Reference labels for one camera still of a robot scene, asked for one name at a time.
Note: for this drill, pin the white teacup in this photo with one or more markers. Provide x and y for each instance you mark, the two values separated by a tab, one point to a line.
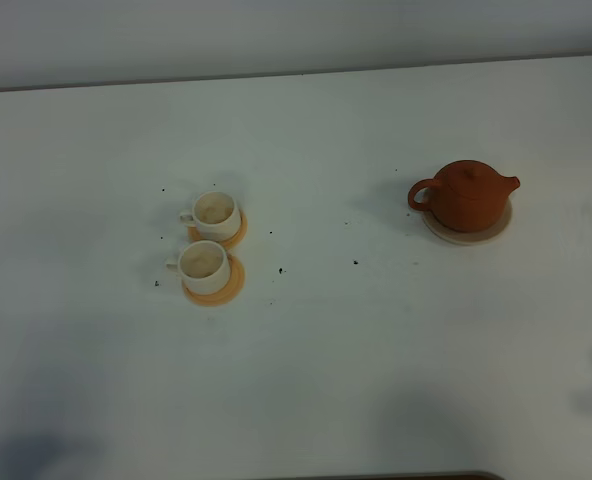
214	216
203	267

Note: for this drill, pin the brown clay teapot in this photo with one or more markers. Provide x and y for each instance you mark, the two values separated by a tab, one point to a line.
465	196

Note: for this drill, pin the beige round teapot coaster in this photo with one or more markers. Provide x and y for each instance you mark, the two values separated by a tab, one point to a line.
472	238

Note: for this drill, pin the orange coaster near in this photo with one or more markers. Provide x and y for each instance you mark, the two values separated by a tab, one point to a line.
232	288

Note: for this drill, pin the orange coaster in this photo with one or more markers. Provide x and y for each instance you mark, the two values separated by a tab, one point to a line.
194	234
232	288

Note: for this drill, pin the orange coaster far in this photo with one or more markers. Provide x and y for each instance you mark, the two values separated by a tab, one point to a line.
194	234

